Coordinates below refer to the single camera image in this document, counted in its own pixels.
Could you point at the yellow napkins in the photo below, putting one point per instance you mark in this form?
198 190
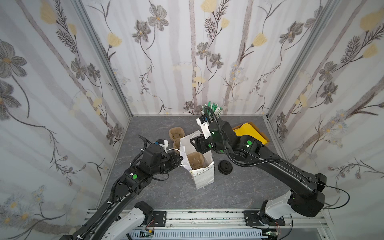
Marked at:
250 132

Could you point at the stack of black lids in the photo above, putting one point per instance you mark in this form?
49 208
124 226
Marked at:
225 167

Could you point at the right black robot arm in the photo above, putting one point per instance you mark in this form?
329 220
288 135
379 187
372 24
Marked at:
305 196

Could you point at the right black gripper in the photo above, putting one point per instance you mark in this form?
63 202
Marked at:
197 143

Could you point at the aluminium mounting rail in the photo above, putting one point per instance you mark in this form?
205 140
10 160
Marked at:
209 225

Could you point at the brown pulp cup carrier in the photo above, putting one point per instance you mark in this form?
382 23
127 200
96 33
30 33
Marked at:
196 161

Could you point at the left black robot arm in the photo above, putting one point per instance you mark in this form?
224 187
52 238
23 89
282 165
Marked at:
124 190

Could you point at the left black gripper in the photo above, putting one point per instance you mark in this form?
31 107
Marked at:
175 160

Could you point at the green white straw bundle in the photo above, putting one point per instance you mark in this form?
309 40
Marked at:
214 107

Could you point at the brown cardboard tray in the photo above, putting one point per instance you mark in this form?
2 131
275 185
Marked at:
264 135

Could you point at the white cartoon paper gift bag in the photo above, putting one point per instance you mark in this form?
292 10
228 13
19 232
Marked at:
202 177

